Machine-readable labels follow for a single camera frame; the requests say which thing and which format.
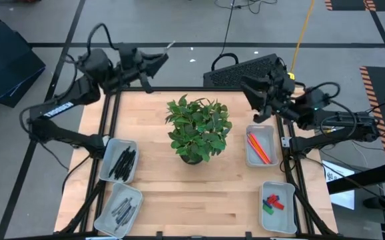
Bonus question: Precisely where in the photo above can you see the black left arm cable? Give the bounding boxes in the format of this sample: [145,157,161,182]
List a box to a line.
[39,143,92,196]

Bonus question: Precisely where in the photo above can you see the pink pencil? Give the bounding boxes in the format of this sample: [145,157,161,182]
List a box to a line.
[248,133,269,164]
[246,135,266,165]
[249,132,270,161]

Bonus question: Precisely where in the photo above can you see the black hazard striped mat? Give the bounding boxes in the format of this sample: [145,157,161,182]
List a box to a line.
[324,0,385,12]
[360,65,385,163]

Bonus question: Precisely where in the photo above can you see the orange pens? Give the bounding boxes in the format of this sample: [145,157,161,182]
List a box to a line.
[250,132,272,163]

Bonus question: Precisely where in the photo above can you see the black folded panel box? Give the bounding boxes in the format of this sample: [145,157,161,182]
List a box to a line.
[0,7,47,108]

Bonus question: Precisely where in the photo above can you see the green plant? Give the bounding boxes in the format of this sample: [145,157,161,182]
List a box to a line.
[165,94,233,166]

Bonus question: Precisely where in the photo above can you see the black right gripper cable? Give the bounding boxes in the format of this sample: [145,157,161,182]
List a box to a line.
[298,81,358,138]

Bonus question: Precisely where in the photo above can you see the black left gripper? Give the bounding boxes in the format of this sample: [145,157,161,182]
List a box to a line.
[111,52,169,94]

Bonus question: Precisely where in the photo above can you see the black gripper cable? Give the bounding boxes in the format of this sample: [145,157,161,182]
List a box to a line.
[85,22,120,57]
[298,81,358,138]

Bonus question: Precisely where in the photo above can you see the black stand beam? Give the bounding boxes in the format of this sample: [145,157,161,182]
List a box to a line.
[326,161,385,195]

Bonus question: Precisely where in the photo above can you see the orange pencil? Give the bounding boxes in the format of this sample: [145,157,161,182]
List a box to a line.
[252,131,273,163]

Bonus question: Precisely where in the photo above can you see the yellow hanging cable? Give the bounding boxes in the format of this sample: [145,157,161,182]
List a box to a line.
[289,0,316,75]

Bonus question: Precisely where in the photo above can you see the grey plastic bin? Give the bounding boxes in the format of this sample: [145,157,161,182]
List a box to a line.
[93,183,145,240]
[258,181,297,235]
[98,137,140,185]
[244,123,278,167]

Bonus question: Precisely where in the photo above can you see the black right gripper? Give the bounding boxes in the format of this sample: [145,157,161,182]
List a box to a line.
[240,66,295,123]

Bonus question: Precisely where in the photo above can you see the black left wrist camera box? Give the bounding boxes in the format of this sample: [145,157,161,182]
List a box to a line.
[118,43,139,67]

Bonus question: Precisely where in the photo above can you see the black perforated equipment case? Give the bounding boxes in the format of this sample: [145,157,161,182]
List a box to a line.
[202,53,282,88]

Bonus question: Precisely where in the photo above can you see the black pens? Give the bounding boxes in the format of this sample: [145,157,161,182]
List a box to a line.
[108,146,130,178]

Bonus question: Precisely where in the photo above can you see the black floor cable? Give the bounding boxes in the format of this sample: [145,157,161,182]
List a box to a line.
[211,0,278,71]

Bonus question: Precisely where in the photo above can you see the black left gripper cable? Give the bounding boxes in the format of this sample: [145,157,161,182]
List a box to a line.
[85,22,120,57]

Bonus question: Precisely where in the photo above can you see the grey crayon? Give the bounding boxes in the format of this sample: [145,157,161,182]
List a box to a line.
[115,211,137,233]
[113,199,133,216]
[121,205,139,227]
[111,199,129,214]
[119,206,137,229]
[114,201,134,219]
[117,205,136,227]

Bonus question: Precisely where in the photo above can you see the black pen white print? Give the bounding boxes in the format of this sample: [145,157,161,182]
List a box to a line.
[122,151,137,183]

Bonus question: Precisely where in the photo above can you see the white printed sheet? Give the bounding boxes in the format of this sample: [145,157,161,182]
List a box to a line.
[322,159,356,210]

